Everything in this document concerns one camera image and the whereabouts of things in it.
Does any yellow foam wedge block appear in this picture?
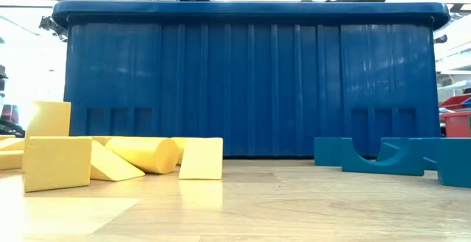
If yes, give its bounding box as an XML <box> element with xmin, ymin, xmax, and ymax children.
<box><xmin>90</xmin><ymin>140</ymin><xmax>146</xmax><ymax>182</ymax></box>

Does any red background object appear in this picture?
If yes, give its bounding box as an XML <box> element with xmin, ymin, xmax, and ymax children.
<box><xmin>1</xmin><ymin>104</ymin><xmax>20</xmax><ymax>125</ymax></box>

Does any black ceiling spotlight cluster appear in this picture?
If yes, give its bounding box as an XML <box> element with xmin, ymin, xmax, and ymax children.
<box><xmin>38</xmin><ymin>15</ymin><xmax>69</xmax><ymax>43</ymax></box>

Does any large blue plastic bin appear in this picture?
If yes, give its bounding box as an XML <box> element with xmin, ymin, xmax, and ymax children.
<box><xmin>51</xmin><ymin>0</ymin><xmax>451</xmax><ymax>158</ymax></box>

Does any blue foam arch block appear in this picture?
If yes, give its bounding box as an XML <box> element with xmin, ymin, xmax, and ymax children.
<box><xmin>340</xmin><ymin>137</ymin><xmax>426</xmax><ymax>177</ymax></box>

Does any red tilted tray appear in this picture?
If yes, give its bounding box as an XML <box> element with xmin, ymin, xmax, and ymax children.
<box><xmin>439</xmin><ymin>94</ymin><xmax>471</xmax><ymax>110</ymax></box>

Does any black slanted bar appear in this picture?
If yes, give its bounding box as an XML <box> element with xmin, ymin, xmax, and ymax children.
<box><xmin>0</xmin><ymin>118</ymin><xmax>26</xmax><ymax>138</ymax></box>

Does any red plastic bin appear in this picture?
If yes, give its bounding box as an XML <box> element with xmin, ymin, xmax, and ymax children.
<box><xmin>439</xmin><ymin>111</ymin><xmax>471</xmax><ymax>138</ymax></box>

